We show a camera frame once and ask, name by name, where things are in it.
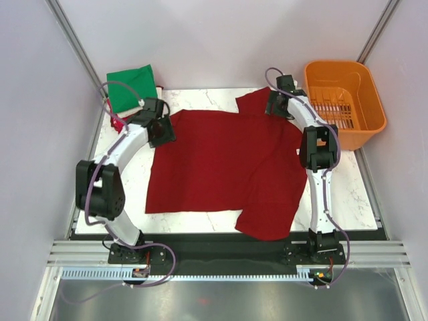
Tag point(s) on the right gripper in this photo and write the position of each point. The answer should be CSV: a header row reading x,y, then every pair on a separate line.
x,y
272,98

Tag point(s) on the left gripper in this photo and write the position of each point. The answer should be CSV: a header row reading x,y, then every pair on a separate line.
x,y
169,136

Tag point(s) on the dark red t shirt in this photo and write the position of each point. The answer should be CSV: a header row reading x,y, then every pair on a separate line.
x,y
245,161

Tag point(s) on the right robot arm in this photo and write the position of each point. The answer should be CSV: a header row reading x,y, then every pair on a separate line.
x,y
319,154

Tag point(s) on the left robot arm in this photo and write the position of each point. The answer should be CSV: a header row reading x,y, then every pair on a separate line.
x,y
99,190

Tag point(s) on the white folded t shirt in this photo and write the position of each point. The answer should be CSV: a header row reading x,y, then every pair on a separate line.
x,y
130,112

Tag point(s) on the pink red folded t shirt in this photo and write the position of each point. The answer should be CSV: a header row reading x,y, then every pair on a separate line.
x,y
117,123

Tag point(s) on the orange plastic basket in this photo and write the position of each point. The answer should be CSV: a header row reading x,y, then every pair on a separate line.
x,y
344,94

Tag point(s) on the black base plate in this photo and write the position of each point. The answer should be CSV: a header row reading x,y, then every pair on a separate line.
x,y
223,252

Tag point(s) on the left aluminium frame post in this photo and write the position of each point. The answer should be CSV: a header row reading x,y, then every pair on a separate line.
x,y
73,40

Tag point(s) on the aluminium frame post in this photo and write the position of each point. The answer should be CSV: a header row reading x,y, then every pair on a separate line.
x,y
378,30
73,40

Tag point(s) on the right aluminium frame post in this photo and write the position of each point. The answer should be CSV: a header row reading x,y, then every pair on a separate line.
x,y
378,30

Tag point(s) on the aluminium rail profile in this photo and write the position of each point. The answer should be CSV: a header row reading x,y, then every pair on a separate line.
x,y
363,254

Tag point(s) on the white slotted cable duct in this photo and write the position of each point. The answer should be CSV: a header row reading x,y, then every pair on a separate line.
x,y
133,274

